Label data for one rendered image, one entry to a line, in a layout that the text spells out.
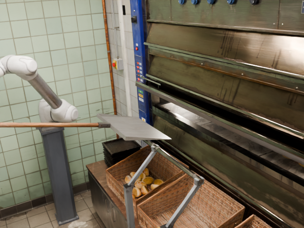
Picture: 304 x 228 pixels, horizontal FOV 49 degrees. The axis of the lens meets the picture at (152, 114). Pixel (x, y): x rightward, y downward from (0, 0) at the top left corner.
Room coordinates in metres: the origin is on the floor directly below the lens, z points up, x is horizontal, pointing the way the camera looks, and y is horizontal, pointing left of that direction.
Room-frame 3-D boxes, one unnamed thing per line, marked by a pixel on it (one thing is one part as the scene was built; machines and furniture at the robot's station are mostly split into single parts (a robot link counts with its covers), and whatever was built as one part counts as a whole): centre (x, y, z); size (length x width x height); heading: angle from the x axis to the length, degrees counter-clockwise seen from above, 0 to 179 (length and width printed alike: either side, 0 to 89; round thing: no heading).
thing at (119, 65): (3.25, 0.30, 1.46); 0.10 x 0.07 x 0.10; 27
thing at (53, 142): (2.85, 0.94, 0.50); 0.21 x 0.21 x 1.00; 26
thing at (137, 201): (2.33, 0.08, 0.72); 0.56 x 0.49 x 0.28; 29
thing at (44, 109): (2.84, 0.93, 1.17); 0.18 x 0.16 x 0.22; 62
